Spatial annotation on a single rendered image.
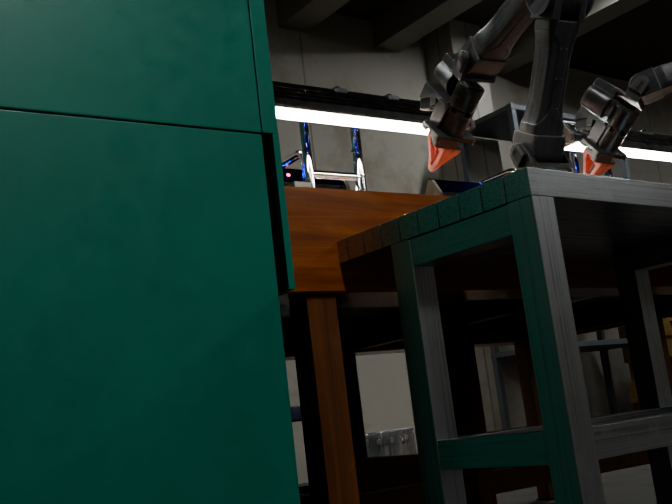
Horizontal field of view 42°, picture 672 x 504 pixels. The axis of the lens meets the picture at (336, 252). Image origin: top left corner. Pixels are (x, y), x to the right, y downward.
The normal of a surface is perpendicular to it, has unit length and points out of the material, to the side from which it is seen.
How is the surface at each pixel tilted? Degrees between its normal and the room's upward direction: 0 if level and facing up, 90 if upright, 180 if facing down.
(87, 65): 90
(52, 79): 90
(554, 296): 90
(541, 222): 90
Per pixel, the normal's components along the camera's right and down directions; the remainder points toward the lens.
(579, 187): 0.59, -0.22
